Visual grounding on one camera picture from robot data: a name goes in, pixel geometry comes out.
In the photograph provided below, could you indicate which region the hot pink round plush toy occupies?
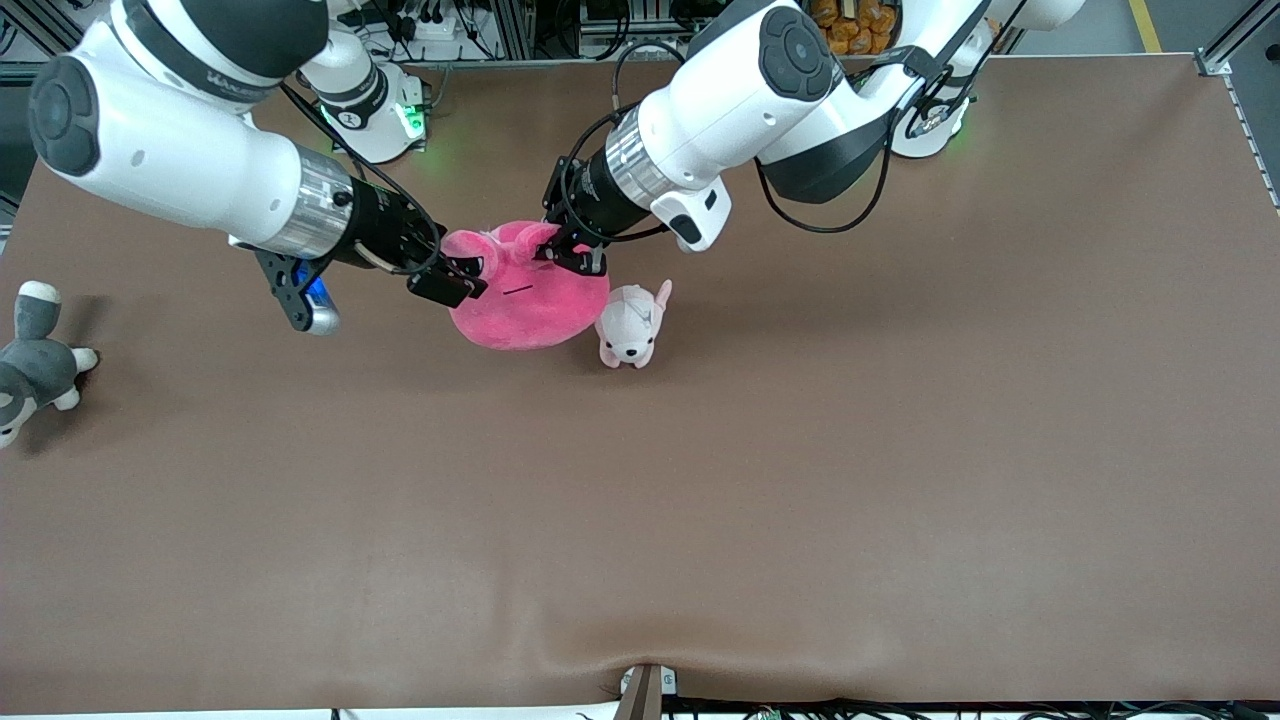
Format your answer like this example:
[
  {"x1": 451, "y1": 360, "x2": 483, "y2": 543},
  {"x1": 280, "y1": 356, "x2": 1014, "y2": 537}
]
[{"x1": 440, "y1": 220, "x2": 611, "y2": 351}]

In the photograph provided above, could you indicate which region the light pink plush dog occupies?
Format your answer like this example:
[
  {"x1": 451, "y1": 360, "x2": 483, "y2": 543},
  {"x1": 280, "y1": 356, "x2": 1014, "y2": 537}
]
[{"x1": 595, "y1": 279, "x2": 674, "y2": 370}]

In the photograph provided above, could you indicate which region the white power strip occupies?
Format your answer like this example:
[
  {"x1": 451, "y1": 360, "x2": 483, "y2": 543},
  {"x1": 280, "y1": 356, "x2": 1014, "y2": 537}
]
[{"x1": 405, "y1": 8, "x2": 483, "y2": 43}]

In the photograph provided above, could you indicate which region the brown table cover mat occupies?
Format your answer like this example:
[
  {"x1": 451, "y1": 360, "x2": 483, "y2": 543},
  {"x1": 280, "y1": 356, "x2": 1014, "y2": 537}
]
[{"x1": 0, "y1": 55, "x2": 1280, "y2": 713}]

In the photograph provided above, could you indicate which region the orange items heap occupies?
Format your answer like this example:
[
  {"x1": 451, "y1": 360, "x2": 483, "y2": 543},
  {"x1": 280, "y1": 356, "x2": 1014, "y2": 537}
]
[{"x1": 810, "y1": 0, "x2": 903, "y2": 57}]

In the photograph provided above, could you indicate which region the grey white plush husky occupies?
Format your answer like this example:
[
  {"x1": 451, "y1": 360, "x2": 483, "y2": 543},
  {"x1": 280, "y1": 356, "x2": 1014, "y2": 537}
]
[{"x1": 0, "y1": 281, "x2": 100, "y2": 450}]

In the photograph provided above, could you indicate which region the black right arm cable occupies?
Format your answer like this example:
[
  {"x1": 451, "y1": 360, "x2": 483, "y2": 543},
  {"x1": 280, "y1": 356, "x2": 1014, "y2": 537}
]
[{"x1": 280, "y1": 85, "x2": 448, "y2": 276}]

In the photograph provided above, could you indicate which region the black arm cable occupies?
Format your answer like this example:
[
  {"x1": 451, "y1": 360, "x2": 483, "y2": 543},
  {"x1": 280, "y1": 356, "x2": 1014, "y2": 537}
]
[
  {"x1": 280, "y1": 85, "x2": 448, "y2": 276},
  {"x1": 555, "y1": 0, "x2": 993, "y2": 247}
]

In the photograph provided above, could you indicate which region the aluminium table edge rail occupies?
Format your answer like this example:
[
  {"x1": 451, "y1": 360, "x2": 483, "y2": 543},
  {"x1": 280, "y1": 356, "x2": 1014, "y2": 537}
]
[{"x1": 425, "y1": 55, "x2": 701, "y2": 71}]

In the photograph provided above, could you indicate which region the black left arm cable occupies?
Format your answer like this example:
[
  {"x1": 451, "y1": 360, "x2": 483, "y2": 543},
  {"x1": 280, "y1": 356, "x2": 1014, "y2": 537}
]
[{"x1": 555, "y1": 0, "x2": 993, "y2": 247}]

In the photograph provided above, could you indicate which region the aluminium frame profile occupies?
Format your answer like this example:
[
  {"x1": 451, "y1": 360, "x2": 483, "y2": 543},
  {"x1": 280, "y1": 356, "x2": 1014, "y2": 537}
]
[
  {"x1": 0, "y1": 0, "x2": 81, "y2": 63},
  {"x1": 1195, "y1": 0, "x2": 1280, "y2": 77}
]

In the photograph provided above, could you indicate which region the metal table edge bracket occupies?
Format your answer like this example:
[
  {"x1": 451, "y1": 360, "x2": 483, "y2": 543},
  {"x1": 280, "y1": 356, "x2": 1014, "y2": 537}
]
[{"x1": 620, "y1": 663, "x2": 679, "y2": 720}]

